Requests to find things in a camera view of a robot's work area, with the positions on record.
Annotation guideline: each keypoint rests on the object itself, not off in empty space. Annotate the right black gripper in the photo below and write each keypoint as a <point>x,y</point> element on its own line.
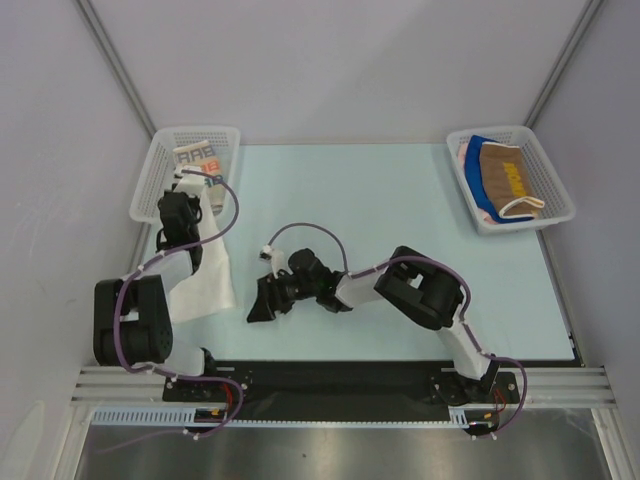
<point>273,295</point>

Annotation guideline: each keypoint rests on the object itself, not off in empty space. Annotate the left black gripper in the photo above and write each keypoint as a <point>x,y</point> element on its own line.
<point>193,201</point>

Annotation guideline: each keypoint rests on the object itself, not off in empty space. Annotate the rabbit print towel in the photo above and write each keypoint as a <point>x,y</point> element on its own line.
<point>201,154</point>

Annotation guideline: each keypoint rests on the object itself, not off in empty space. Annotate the white towel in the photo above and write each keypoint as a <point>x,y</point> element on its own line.
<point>207,292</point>

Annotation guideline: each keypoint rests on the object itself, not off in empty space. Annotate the brown towel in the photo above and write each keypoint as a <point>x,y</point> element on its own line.
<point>506,182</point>

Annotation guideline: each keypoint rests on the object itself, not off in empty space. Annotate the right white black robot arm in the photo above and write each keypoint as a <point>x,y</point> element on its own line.
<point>428,293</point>

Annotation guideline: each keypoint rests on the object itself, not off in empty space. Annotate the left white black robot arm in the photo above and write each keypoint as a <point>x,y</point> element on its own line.
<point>132,321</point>

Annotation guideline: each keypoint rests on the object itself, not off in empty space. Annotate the left white plastic basket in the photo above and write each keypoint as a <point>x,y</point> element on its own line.
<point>157,171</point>

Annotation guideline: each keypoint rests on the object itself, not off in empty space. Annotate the white plastic basket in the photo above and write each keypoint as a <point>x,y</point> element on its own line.
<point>545,181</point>
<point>157,171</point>

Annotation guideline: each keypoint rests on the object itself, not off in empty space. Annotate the blue towel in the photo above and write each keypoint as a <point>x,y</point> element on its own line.
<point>474,180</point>

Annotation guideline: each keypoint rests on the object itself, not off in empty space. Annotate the pink towel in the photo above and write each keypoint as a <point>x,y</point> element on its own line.
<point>461,155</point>

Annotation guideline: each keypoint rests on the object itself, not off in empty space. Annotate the right white plastic basket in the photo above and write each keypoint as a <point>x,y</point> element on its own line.
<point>545,181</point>

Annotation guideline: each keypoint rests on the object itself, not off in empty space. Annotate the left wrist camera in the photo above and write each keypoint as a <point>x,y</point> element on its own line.
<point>190,181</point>

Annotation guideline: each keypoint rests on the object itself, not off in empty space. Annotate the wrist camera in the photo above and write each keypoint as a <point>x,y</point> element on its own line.
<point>190,181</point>
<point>275,258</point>

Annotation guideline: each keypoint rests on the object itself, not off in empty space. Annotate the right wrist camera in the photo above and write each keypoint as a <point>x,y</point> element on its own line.
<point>275,258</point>

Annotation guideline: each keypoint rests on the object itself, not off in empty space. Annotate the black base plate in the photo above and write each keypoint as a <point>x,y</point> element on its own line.
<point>333,390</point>

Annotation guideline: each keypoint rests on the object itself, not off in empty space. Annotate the white slotted cable duct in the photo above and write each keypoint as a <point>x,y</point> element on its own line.
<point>209,417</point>

